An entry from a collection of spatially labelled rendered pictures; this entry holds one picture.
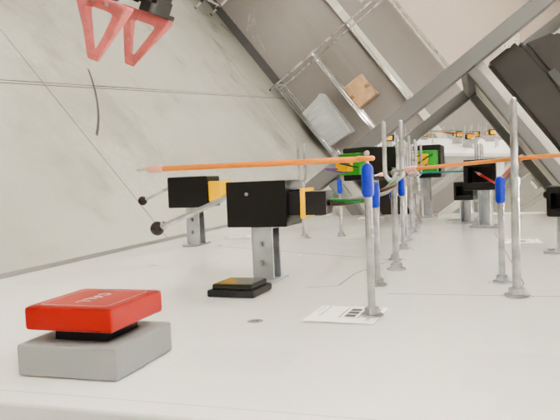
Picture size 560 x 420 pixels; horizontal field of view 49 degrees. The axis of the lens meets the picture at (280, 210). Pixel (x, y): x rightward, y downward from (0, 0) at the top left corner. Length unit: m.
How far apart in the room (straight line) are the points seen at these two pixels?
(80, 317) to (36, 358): 0.03
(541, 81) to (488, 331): 1.19
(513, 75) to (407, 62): 6.50
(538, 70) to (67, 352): 1.34
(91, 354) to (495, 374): 0.19
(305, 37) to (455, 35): 1.84
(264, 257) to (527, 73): 1.08
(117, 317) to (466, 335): 0.19
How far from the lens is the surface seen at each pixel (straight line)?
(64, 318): 0.32
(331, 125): 7.56
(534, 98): 1.53
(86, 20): 0.79
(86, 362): 0.32
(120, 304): 0.31
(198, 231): 0.89
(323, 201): 0.53
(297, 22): 8.23
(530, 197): 7.65
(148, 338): 0.33
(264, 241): 0.55
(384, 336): 0.37
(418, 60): 8.01
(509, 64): 1.54
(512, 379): 0.30
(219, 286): 0.50
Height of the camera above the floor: 1.30
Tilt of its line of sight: 16 degrees down
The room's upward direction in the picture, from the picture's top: 51 degrees clockwise
